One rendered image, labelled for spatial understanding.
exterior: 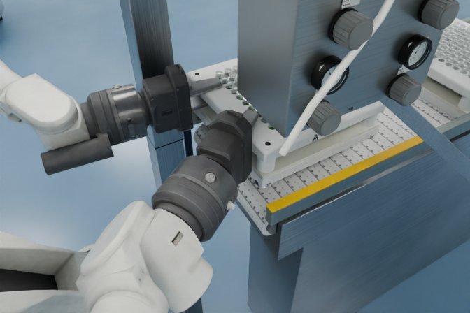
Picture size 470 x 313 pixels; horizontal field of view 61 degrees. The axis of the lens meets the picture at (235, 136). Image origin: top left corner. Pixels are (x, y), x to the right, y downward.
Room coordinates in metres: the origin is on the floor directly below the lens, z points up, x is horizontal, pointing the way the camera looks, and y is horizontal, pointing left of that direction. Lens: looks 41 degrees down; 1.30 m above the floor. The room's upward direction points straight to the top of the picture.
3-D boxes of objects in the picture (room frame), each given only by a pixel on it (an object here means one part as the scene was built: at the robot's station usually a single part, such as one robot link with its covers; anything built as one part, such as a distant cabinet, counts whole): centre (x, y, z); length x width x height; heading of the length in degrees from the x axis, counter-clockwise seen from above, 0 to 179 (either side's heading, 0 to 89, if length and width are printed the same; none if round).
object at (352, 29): (0.34, -0.11, 1.13); 0.03 x 0.03 x 0.04; 29
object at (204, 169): (0.37, 0.02, 0.90); 0.12 x 0.10 x 0.13; 153
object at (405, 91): (0.39, -0.20, 1.03); 0.03 x 0.03 x 0.04; 29
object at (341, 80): (0.34, -0.09, 1.08); 0.04 x 0.01 x 0.04; 119
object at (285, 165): (0.56, -0.08, 0.85); 0.24 x 0.24 x 0.02; 32
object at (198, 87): (0.55, 0.05, 0.92); 0.06 x 0.03 x 0.02; 113
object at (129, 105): (0.52, 0.14, 0.90); 0.12 x 0.10 x 0.13; 113
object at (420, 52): (0.40, -0.20, 1.07); 0.04 x 0.01 x 0.04; 119
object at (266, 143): (0.56, -0.08, 0.90); 0.25 x 0.24 x 0.02; 32
